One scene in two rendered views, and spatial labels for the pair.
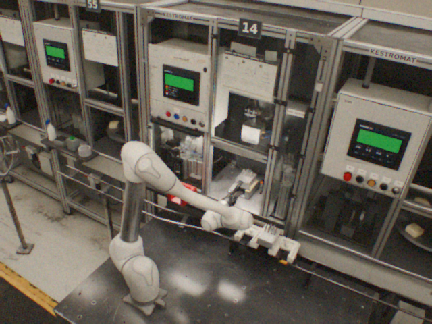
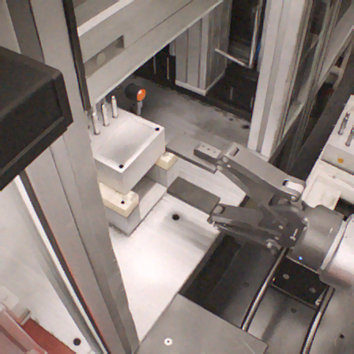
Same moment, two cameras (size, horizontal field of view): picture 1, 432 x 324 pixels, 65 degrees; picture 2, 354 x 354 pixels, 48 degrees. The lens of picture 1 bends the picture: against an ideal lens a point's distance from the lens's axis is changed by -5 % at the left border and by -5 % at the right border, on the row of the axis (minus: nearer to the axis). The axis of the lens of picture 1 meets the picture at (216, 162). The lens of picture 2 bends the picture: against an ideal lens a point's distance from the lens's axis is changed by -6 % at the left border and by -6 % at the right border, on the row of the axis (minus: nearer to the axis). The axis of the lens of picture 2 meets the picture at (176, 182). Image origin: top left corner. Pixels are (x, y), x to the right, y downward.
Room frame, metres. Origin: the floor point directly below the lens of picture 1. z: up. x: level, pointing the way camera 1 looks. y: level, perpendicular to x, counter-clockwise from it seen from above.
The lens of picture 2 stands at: (1.82, 0.19, 1.43)
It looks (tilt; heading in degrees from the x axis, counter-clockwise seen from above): 51 degrees down; 276
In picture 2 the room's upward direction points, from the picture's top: straight up
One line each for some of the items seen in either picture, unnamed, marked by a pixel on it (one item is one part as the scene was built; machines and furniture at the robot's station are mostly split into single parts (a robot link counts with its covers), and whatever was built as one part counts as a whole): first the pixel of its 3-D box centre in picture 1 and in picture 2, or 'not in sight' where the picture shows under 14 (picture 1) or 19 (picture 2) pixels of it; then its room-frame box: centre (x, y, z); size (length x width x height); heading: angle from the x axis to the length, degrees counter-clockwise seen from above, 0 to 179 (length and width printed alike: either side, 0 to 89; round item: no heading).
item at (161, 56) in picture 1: (188, 83); not in sight; (2.08, 0.20, 1.60); 0.42 x 0.29 x 0.46; 63
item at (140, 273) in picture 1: (142, 276); not in sight; (1.23, 0.35, 0.85); 0.18 x 0.16 x 0.22; 39
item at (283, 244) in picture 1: (266, 244); (352, 173); (1.53, -0.33, 0.84); 0.36 x 0.14 x 0.10; 63
